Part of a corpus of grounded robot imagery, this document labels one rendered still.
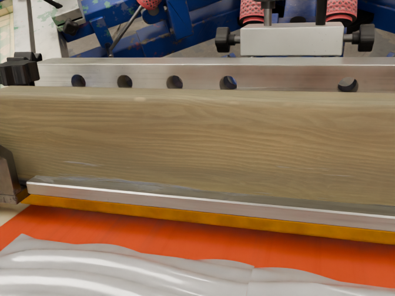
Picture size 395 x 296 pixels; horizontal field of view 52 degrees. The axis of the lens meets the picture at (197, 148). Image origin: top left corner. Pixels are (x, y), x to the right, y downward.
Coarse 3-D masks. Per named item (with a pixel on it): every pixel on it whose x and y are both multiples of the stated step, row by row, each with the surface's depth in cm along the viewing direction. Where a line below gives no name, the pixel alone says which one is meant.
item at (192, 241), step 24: (24, 216) 33; (48, 216) 33; (72, 216) 33; (96, 216) 33; (120, 216) 33; (0, 240) 30; (48, 240) 30; (72, 240) 30; (96, 240) 30; (120, 240) 30; (144, 240) 29; (168, 240) 29; (192, 240) 29; (216, 240) 29; (240, 240) 29
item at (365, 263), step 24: (264, 240) 29; (288, 240) 29; (312, 240) 28; (336, 240) 28; (264, 264) 26; (288, 264) 26; (312, 264) 26; (336, 264) 26; (360, 264) 26; (384, 264) 26
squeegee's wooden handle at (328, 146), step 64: (0, 128) 30; (64, 128) 29; (128, 128) 28; (192, 128) 26; (256, 128) 25; (320, 128) 24; (384, 128) 23; (256, 192) 27; (320, 192) 25; (384, 192) 24
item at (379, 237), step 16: (80, 208) 32; (96, 208) 32; (112, 208) 32; (128, 208) 31; (144, 208) 31; (224, 224) 29; (240, 224) 29; (256, 224) 29; (272, 224) 28; (288, 224) 28; (304, 224) 28; (368, 240) 27; (384, 240) 26
